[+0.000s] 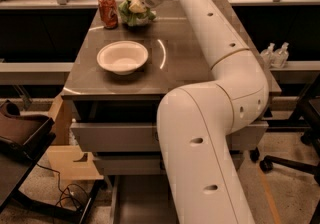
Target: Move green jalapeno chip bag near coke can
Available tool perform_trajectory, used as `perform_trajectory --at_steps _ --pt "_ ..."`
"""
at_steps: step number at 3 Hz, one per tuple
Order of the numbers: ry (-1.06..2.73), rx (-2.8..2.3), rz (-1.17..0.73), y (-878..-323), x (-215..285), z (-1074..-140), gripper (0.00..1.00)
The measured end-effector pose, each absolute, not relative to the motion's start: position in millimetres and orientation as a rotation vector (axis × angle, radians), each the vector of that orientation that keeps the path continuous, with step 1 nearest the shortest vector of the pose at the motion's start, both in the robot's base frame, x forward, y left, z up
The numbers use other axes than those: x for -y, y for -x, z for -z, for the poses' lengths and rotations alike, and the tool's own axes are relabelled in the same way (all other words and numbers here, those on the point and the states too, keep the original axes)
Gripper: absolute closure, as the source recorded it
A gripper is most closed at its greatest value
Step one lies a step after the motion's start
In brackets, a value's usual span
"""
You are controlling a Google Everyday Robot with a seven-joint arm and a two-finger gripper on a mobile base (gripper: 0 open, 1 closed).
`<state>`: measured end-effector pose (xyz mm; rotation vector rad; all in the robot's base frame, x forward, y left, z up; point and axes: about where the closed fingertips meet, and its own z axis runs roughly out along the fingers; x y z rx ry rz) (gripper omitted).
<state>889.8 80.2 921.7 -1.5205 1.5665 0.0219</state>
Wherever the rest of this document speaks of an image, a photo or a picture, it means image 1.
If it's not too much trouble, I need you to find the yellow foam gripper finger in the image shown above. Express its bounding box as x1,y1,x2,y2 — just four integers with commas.
129,0,147,13

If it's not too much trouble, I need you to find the green jalapeno chip bag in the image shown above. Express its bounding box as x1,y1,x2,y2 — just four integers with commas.
118,0,156,27

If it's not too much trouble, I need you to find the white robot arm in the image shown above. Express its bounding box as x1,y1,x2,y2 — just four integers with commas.
136,0,269,224

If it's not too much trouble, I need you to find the red coke can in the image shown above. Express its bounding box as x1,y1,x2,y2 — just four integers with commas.
98,0,118,29

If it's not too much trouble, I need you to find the white paper bowl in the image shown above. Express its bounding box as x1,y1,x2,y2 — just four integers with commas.
97,41,149,75

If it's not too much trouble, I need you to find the grey drawer cabinet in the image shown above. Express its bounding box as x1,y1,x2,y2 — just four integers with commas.
63,0,269,224

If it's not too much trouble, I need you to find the clear sanitizer bottle left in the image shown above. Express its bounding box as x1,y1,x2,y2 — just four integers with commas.
260,43,275,67

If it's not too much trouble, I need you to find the clear sanitizer bottle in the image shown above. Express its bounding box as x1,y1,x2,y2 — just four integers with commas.
271,42,289,68
260,43,275,67

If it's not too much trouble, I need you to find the grey top drawer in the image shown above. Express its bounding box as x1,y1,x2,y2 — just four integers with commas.
71,121,268,152

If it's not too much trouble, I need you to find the clear sanitizer bottle right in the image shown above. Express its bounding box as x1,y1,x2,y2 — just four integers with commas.
271,42,289,68

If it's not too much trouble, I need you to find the grey middle drawer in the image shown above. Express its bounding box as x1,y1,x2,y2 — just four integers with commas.
93,153,245,176

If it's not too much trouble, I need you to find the cardboard box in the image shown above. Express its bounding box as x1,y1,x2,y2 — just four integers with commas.
47,95,103,181

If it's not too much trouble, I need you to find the grey open bottom drawer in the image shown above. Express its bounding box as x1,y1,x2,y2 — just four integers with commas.
109,175,179,224

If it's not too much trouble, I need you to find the black office chair base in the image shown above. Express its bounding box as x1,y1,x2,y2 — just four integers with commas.
249,77,320,224

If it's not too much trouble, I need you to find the black floor cable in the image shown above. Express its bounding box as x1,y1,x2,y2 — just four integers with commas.
34,162,91,224

